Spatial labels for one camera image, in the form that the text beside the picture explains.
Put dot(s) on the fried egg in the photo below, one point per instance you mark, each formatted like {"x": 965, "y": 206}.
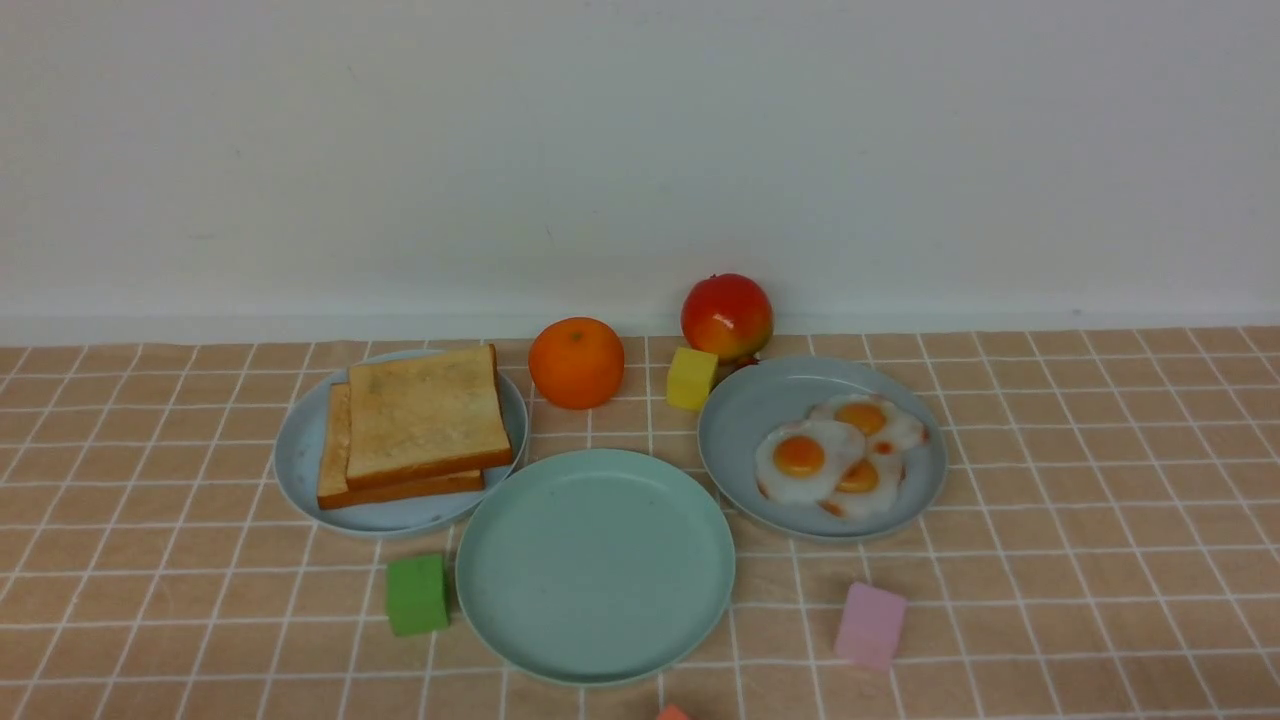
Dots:
{"x": 801, "y": 463}
{"x": 888, "y": 429}
{"x": 869, "y": 488}

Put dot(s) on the toast slice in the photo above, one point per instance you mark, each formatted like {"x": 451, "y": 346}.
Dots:
{"x": 333, "y": 490}
{"x": 426, "y": 416}

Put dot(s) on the yellow foam cube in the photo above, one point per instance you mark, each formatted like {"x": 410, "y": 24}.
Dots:
{"x": 691, "y": 377}

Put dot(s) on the orange fruit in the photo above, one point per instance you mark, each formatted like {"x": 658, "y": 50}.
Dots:
{"x": 577, "y": 363}

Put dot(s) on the red yellow apple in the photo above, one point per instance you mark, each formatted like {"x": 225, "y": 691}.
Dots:
{"x": 729, "y": 316}

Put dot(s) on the grey-blue right plate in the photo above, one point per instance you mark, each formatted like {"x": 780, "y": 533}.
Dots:
{"x": 744, "y": 409}

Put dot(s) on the green centre plate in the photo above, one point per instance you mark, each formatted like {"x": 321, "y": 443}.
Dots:
{"x": 595, "y": 568}

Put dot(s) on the green foam cube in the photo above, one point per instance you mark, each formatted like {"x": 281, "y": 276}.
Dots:
{"x": 416, "y": 596}

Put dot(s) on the light blue left plate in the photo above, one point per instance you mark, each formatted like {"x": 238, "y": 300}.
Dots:
{"x": 300, "y": 445}

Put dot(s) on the orange-red foam cube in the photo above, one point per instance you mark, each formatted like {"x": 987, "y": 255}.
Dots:
{"x": 673, "y": 712}

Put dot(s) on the pink foam cube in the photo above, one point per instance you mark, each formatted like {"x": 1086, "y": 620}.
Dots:
{"x": 870, "y": 627}

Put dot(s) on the checked peach tablecloth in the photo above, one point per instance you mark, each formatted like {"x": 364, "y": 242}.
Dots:
{"x": 1105, "y": 546}

